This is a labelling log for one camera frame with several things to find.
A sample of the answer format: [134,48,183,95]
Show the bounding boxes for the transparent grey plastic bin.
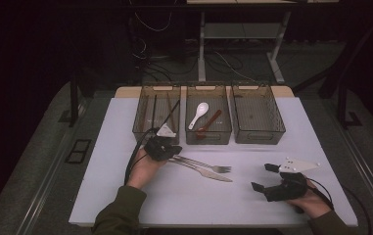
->
[131,84,182,146]
[184,84,233,146]
[231,84,287,145]

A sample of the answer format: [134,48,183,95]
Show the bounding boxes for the tangle of black floor cables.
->
[129,32,251,84]

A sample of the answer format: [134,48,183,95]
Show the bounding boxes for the white ceramic spoon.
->
[187,102,210,131]

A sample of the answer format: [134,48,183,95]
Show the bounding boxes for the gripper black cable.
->
[122,127,160,187]
[305,177,336,211]

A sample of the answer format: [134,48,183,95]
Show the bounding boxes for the black cable beside table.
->
[341,185,371,235]

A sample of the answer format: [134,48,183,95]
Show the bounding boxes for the black floor socket frame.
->
[64,138,92,165]

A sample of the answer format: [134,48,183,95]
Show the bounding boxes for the metal floor rail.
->
[323,100,373,224]
[23,97,91,235]

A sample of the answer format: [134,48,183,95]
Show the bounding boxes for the silver metal fork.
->
[172,155,233,174]

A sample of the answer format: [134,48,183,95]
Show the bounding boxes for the black chopstick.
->
[151,94,158,130]

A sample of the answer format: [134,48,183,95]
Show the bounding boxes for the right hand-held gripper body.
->
[264,157,322,203]

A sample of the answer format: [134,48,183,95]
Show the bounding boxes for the brown wooden spoon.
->
[195,109,223,141]

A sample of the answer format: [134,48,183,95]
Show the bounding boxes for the white-legged desk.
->
[186,0,341,84]

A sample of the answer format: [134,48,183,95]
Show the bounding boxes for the person's left hand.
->
[125,153,168,191]

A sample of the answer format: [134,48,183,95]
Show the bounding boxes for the person's right hand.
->
[286,179,335,220]

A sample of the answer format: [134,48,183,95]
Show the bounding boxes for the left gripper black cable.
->
[122,127,160,187]

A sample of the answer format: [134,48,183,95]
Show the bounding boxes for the hanging light cable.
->
[128,0,173,33]

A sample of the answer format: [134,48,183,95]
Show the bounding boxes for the brown chopsticks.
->
[160,99,181,130]

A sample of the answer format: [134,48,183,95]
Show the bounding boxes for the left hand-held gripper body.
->
[143,122,178,162]

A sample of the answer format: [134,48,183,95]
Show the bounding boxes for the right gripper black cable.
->
[305,177,336,211]

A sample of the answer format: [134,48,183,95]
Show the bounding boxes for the black metal stand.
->
[58,69,88,128]
[292,13,373,129]

